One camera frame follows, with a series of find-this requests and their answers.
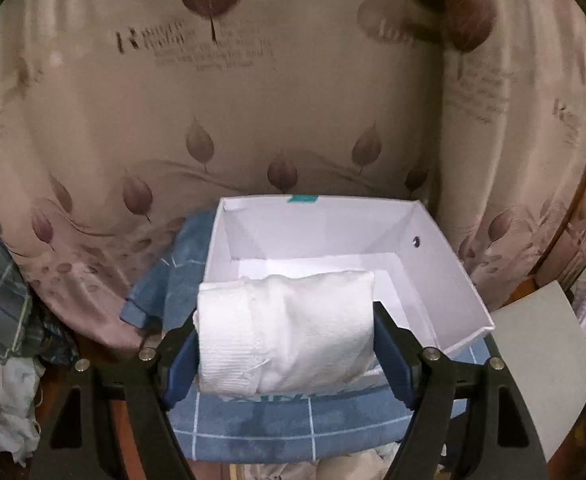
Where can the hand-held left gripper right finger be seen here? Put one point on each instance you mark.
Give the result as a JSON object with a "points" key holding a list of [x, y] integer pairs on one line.
{"points": [[390, 355]]}

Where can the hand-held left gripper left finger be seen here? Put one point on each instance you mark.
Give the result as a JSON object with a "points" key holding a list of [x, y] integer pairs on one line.
{"points": [[180, 370]]}

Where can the white cardboard box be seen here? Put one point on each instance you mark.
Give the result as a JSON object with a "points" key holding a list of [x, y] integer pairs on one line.
{"points": [[438, 300]]}

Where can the white towel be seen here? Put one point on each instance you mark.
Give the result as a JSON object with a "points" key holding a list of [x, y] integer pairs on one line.
{"points": [[283, 330]]}

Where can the blue cloth with white grid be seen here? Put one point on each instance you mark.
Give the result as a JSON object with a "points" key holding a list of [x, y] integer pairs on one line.
{"points": [[273, 425]]}

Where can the grey flat board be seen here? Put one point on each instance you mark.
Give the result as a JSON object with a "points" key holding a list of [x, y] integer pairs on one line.
{"points": [[543, 360]]}

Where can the crumpled white cloth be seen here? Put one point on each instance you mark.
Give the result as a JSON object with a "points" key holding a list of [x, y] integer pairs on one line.
{"points": [[3, 400]]}

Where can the leaf print curtain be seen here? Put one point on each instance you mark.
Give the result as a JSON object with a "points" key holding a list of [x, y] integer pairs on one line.
{"points": [[273, 110]]}

